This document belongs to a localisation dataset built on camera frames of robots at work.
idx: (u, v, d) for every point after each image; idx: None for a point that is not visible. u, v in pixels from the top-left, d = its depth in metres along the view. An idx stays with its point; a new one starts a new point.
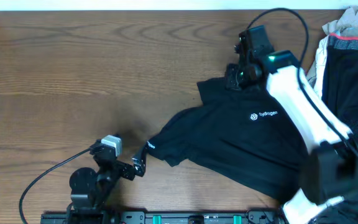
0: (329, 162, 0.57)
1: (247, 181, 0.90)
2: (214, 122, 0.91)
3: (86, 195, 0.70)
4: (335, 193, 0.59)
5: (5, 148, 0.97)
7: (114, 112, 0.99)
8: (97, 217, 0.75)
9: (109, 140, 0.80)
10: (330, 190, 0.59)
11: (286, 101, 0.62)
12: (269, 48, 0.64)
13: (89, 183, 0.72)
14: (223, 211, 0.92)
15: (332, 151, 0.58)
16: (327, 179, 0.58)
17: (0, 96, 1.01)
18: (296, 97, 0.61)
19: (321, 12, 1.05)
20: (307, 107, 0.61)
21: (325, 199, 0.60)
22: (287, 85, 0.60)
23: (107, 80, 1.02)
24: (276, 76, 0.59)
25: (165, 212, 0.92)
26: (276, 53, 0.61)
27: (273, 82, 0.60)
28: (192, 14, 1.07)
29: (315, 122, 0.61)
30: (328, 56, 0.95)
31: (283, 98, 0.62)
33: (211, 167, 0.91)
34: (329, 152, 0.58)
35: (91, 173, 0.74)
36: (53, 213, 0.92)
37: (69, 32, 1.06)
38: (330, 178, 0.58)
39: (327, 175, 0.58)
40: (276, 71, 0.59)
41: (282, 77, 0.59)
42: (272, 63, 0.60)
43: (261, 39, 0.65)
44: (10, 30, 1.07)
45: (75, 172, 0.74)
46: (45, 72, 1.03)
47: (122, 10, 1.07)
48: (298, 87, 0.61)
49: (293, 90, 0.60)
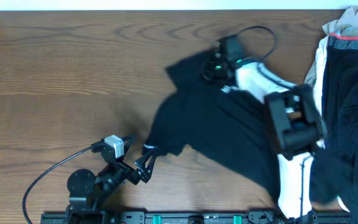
0: (281, 108, 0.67)
1: (247, 160, 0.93)
2: (198, 106, 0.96)
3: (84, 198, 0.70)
4: (294, 139, 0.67)
5: (5, 148, 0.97)
7: (114, 112, 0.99)
8: (97, 216, 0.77)
9: (110, 141, 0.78)
10: (288, 134, 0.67)
11: (249, 83, 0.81)
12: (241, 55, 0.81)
13: (87, 186, 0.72)
14: (223, 211, 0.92)
15: (281, 97, 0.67)
16: (282, 124, 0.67)
17: (0, 96, 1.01)
18: (253, 76, 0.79)
19: (321, 12, 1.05)
20: (260, 79, 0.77)
21: (287, 145, 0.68)
22: (249, 71, 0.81)
23: (107, 80, 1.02)
24: (240, 70, 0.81)
25: (165, 212, 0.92)
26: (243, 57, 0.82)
27: (240, 73, 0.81)
28: (192, 13, 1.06)
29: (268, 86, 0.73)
30: (328, 56, 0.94)
31: (247, 79, 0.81)
33: (210, 150, 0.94)
34: (279, 99, 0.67)
35: (88, 175, 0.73)
36: (53, 214, 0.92)
37: (69, 32, 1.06)
38: (285, 124, 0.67)
39: (281, 117, 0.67)
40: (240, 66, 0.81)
41: (242, 71, 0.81)
42: (239, 63, 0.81)
43: (235, 46, 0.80)
44: (10, 30, 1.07)
45: (73, 173, 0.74)
46: (45, 72, 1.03)
47: (122, 10, 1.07)
48: (255, 70, 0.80)
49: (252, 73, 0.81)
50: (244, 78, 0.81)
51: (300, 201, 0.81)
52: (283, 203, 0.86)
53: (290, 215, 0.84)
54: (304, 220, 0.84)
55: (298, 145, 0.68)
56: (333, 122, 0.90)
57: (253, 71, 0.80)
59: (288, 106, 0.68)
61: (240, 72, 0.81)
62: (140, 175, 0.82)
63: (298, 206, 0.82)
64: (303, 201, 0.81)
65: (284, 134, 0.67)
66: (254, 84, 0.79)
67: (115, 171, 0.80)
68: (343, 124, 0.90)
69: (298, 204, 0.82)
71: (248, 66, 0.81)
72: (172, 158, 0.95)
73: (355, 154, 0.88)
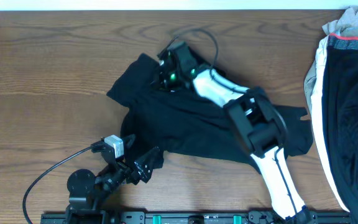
0: (238, 114, 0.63)
1: (226, 145, 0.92)
2: (156, 107, 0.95)
3: (84, 198, 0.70)
4: (258, 138, 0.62)
5: (5, 148, 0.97)
7: (113, 112, 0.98)
8: (96, 216, 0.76)
9: (111, 140, 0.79)
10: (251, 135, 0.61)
11: (207, 93, 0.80)
12: (193, 63, 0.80)
13: (87, 186, 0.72)
14: (223, 211, 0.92)
15: (237, 102, 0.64)
16: (244, 128, 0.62)
17: (0, 96, 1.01)
18: (209, 86, 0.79)
19: (321, 12, 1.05)
20: (214, 89, 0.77)
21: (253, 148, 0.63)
22: (204, 81, 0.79)
23: (106, 80, 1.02)
24: (196, 81, 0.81)
25: (165, 212, 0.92)
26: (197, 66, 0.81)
27: (197, 84, 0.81)
28: (192, 14, 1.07)
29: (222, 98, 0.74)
30: (328, 56, 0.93)
31: (204, 91, 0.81)
33: (188, 144, 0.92)
34: (237, 104, 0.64)
35: (88, 175, 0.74)
36: (53, 213, 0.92)
37: (69, 32, 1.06)
38: (247, 127, 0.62)
39: (241, 122, 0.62)
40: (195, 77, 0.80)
41: (198, 84, 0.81)
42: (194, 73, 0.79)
43: (184, 55, 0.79)
44: (10, 30, 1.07)
45: (73, 173, 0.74)
46: (45, 72, 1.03)
47: (122, 10, 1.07)
48: (209, 78, 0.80)
49: (206, 82, 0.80)
50: (202, 88, 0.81)
51: (288, 197, 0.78)
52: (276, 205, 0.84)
53: (286, 214, 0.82)
54: (302, 218, 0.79)
55: (264, 144, 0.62)
56: (334, 122, 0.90)
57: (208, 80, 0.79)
59: (246, 108, 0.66)
61: (198, 84, 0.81)
62: (140, 175, 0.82)
63: (289, 205, 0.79)
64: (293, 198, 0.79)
65: (247, 137, 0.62)
66: (212, 96, 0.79)
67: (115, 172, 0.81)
68: (344, 124, 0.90)
69: (288, 203, 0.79)
71: (202, 76, 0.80)
72: (172, 158, 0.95)
73: (355, 154, 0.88)
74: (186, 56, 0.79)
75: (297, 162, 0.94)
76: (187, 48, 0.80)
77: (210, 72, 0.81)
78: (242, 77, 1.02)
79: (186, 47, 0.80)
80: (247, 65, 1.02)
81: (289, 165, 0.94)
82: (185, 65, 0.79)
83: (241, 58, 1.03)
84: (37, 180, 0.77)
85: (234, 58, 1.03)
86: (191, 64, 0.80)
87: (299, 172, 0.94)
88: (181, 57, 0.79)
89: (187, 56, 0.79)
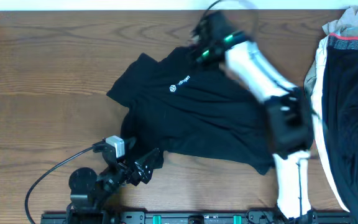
0: (276, 111, 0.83)
1: (228, 145, 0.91)
2: (156, 107, 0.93)
3: (85, 196, 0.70)
4: (291, 136, 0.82)
5: (5, 148, 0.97)
7: (112, 112, 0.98)
8: (97, 216, 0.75)
9: (112, 141, 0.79)
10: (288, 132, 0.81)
11: (241, 68, 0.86)
12: (227, 30, 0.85)
13: (89, 183, 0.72)
14: (223, 211, 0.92)
15: (277, 101, 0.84)
16: (280, 127, 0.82)
17: (0, 96, 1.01)
18: (249, 65, 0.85)
19: (321, 12, 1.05)
20: (256, 72, 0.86)
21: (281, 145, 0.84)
22: (243, 56, 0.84)
23: (107, 80, 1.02)
24: (233, 52, 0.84)
25: (165, 211, 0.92)
26: (232, 34, 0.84)
27: (232, 56, 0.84)
28: (192, 14, 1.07)
29: (265, 84, 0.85)
30: (328, 56, 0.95)
31: (236, 65, 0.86)
33: (188, 144, 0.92)
34: (274, 105, 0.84)
35: (90, 173, 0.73)
36: (53, 214, 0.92)
37: (69, 32, 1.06)
38: (281, 127, 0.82)
39: (278, 123, 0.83)
40: (230, 48, 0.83)
41: (235, 53, 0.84)
42: (229, 42, 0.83)
43: (219, 23, 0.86)
44: (10, 30, 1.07)
45: (74, 172, 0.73)
46: (45, 72, 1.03)
47: (123, 10, 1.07)
48: (249, 56, 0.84)
49: (247, 60, 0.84)
50: (236, 63, 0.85)
51: (298, 200, 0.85)
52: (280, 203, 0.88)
53: (289, 214, 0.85)
54: (304, 219, 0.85)
55: (293, 142, 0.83)
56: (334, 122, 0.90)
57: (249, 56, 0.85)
59: (284, 105, 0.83)
61: (233, 55, 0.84)
62: (141, 176, 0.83)
63: (296, 205, 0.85)
64: (302, 200, 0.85)
65: (279, 135, 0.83)
66: (247, 74, 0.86)
67: (115, 172, 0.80)
68: (343, 124, 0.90)
69: (296, 203, 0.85)
71: (245, 52, 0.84)
72: (172, 158, 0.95)
73: (355, 154, 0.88)
74: (221, 25, 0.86)
75: None
76: (223, 17, 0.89)
77: (249, 46, 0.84)
78: None
79: (221, 16, 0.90)
80: None
81: None
82: (219, 33, 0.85)
83: None
84: (40, 178, 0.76)
85: None
86: (225, 31, 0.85)
87: None
88: (215, 27, 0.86)
89: (222, 25, 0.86)
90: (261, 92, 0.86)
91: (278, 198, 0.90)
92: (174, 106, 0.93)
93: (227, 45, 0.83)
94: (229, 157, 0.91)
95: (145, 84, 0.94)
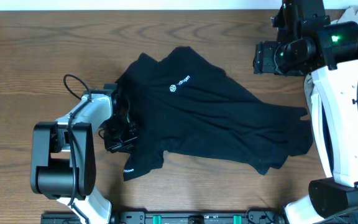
0: (355, 200, 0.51)
1: (227, 145, 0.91)
2: (155, 108, 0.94)
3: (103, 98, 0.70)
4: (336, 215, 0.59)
5: (5, 147, 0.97)
7: None
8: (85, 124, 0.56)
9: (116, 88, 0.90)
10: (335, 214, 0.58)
11: (332, 104, 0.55)
12: (322, 18, 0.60)
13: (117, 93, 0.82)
14: (223, 211, 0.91)
15: None
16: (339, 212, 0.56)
17: None
18: (342, 101, 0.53)
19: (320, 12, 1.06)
20: (352, 131, 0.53)
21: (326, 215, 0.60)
22: (343, 84, 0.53)
23: (107, 79, 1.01)
24: (340, 65, 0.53)
25: (165, 212, 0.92)
26: (343, 32, 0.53)
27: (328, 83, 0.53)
28: (191, 14, 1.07)
29: (353, 163, 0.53)
30: None
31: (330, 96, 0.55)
33: (188, 144, 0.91)
34: (357, 196, 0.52)
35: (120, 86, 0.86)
36: (53, 214, 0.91)
37: (69, 32, 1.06)
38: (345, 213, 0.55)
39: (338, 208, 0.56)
40: (335, 65, 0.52)
41: (342, 70, 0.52)
42: (332, 43, 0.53)
43: (311, 7, 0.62)
44: (10, 30, 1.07)
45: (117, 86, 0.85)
46: (45, 72, 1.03)
47: (123, 9, 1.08)
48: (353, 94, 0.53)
49: (348, 98, 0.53)
50: (328, 92, 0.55)
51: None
52: (289, 211, 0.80)
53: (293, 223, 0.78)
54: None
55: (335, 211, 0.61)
56: None
57: (341, 94, 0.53)
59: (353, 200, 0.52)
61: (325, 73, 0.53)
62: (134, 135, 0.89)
63: None
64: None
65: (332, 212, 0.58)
66: (337, 114, 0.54)
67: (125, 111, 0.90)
68: None
69: None
71: (353, 94, 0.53)
72: (172, 157, 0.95)
73: None
74: (311, 7, 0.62)
75: (296, 162, 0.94)
76: None
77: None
78: (242, 76, 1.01)
79: None
80: (248, 65, 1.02)
81: (289, 166, 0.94)
82: (311, 22, 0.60)
83: (241, 58, 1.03)
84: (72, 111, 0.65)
85: (234, 58, 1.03)
86: (320, 20, 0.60)
87: (299, 172, 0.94)
88: (309, 10, 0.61)
89: (312, 8, 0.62)
90: (344, 167, 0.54)
91: (288, 205, 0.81)
92: (174, 106, 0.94)
93: (332, 47, 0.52)
94: (227, 157, 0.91)
95: (146, 84, 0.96)
